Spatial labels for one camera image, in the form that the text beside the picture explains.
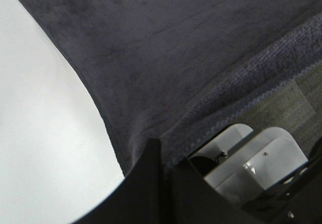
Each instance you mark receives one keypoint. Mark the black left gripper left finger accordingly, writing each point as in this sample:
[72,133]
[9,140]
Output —
[143,196]

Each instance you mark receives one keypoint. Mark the dark grey towel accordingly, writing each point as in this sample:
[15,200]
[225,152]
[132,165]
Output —
[178,70]

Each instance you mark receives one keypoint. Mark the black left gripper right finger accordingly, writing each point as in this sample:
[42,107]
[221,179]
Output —
[194,201]

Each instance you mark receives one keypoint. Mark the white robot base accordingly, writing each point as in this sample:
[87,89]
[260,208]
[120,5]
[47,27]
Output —
[240,163]

